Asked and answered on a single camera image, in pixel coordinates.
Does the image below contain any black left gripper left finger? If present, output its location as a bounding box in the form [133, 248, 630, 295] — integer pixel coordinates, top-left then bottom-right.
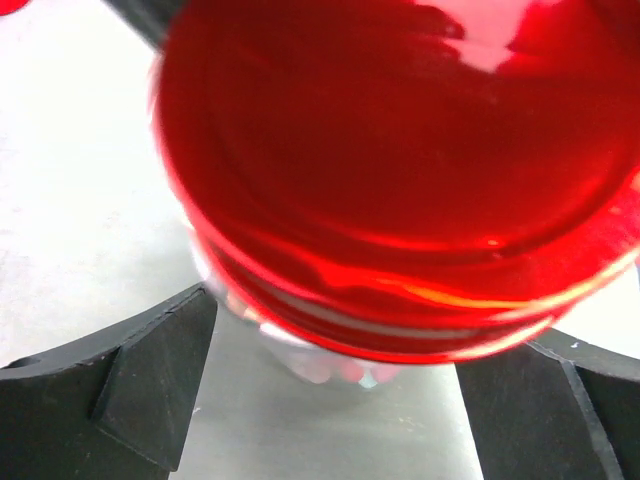
[1, 284, 217, 479]

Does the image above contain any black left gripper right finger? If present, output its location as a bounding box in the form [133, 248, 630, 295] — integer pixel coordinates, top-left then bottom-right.
[456, 329, 639, 480]

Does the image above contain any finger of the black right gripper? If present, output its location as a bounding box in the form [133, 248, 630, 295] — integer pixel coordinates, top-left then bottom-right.
[107, 0, 185, 50]

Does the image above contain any clear glass jar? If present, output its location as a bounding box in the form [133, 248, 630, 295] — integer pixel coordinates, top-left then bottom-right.
[190, 237, 407, 391]

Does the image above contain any red round lid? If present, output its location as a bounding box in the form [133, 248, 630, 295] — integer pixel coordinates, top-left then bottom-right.
[153, 1, 639, 364]

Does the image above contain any red box of lollipops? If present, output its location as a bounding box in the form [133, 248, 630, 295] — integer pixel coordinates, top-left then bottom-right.
[0, 0, 30, 17]

